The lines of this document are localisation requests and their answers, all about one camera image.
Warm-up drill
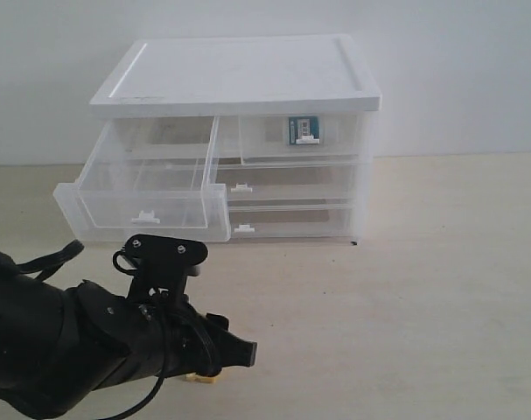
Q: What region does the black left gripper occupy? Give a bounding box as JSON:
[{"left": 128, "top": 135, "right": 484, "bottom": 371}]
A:
[{"left": 129, "top": 289, "right": 257, "bottom": 379}]

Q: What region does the yellow cheese-like sponge block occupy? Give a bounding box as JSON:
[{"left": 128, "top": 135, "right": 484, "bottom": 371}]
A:
[{"left": 185, "top": 373, "right": 219, "bottom": 384}]

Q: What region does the white teal-labelled pill bottle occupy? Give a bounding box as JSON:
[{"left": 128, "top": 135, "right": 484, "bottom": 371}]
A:
[{"left": 287, "top": 115, "right": 322, "bottom": 146}]

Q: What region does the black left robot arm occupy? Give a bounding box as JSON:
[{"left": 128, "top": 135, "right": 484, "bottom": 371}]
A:
[{"left": 0, "top": 251, "right": 257, "bottom": 419}]

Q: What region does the bottom wide clear drawer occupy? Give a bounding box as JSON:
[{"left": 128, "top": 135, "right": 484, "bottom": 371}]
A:
[{"left": 229, "top": 204, "right": 360, "bottom": 239}]

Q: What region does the wide clear drawer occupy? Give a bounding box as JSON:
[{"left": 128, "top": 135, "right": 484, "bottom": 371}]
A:
[
  {"left": 216, "top": 165, "right": 358, "bottom": 201},
  {"left": 229, "top": 204, "right": 360, "bottom": 239}
]

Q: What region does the middle wide clear drawer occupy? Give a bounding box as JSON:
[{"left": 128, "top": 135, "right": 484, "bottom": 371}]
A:
[{"left": 216, "top": 165, "right": 358, "bottom": 201}]

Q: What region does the white plastic drawer cabinet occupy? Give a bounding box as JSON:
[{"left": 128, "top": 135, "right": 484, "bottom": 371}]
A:
[{"left": 89, "top": 35, "right": 383, "bottom": 251}]

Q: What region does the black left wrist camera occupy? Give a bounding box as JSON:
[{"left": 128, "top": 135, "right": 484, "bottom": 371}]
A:
[{"left": 119, "top": 234, "right": 208, "bottom": 305}]

